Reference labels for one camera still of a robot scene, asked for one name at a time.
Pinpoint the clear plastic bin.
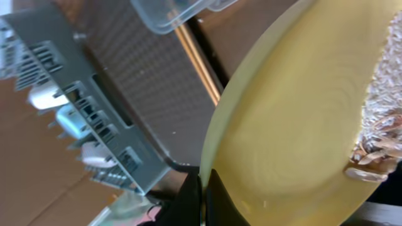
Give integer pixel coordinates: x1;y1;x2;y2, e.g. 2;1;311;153
130;0;237;35

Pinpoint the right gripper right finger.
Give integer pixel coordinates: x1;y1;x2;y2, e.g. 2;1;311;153
205;169;250;226

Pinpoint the grey plastic dishwasher rack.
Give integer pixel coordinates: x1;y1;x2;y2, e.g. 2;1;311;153
1;4;169;195

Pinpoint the wooden chopstick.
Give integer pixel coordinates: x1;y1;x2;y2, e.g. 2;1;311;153
180;23;224;101
174;26;220;107

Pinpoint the cream plastic cup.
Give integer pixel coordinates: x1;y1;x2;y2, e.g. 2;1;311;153
28;81;69;110

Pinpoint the yellow plate with crumbs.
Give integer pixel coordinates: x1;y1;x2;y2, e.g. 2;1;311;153
200;0;401;225

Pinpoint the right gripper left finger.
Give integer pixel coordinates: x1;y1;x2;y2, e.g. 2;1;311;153
153;171;202;226

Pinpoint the dark brown serving tray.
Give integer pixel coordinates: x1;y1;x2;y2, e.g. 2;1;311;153
77;0;215;166

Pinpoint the pile of food scraps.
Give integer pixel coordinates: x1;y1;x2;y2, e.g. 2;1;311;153
344;11;401;183

